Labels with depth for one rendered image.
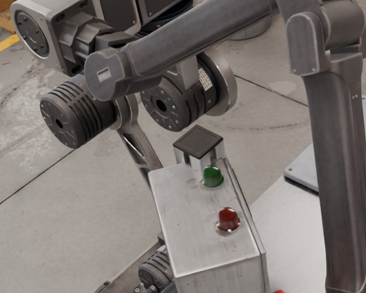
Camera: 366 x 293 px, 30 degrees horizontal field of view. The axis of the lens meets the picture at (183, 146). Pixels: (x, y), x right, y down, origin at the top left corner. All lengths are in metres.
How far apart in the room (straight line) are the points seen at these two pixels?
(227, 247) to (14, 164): 2.62
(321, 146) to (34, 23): 0.56
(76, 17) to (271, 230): 0.72
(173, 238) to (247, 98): 2.60
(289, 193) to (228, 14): 0.86
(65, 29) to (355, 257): 0.58
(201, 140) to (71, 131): 1.11
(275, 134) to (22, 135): 1.25
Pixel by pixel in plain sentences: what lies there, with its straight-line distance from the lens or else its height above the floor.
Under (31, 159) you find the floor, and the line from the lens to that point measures 3.28.
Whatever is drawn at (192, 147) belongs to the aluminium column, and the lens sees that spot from 0.80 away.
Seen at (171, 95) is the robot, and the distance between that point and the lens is 1.42.
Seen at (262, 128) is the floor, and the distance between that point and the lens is 3.12.
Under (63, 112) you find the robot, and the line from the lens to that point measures 1.86.
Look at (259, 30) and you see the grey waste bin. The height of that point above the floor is 0.03.
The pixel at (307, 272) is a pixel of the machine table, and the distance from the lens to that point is 1.51.
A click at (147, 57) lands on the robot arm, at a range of 0.99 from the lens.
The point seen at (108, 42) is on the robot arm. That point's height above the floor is 1.48.
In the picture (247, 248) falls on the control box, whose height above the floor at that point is 1.47.
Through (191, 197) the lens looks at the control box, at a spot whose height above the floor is 1.47.
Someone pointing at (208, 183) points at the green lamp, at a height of 1.48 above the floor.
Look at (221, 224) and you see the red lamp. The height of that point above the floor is 1.49.
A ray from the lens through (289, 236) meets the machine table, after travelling 1.57.
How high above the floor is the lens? 2.03
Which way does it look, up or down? 41 degrees down
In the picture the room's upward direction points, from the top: 12 degrees counter-clockwise
